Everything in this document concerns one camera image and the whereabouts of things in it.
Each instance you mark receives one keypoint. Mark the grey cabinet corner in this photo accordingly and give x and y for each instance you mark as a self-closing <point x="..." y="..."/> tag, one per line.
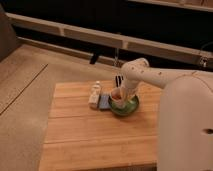
<point x="8" y="39"/>

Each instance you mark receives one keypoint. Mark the wooden board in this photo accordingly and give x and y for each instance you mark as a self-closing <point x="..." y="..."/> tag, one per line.
<point x="81" y="139"/>

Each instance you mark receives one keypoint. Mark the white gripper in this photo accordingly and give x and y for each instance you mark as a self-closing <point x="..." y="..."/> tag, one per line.
<point x="128" y="90"/>

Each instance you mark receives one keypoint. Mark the green ceramic bowl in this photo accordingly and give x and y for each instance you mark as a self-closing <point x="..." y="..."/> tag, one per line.
<point x="129" y="107"/>

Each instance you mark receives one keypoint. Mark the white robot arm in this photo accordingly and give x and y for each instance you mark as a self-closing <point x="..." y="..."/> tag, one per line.
<point x="185" y="117"/>

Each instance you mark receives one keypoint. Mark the black striped object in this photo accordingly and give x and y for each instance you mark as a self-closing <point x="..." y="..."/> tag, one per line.
<point x="118" y="80"/>

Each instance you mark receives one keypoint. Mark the white ceramic cup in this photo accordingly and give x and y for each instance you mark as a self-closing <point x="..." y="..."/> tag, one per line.
<point x="116" y="97"/>

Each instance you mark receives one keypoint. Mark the white plastic bottle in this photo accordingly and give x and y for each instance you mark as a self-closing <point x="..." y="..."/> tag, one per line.
<point x="95" y="95"/>

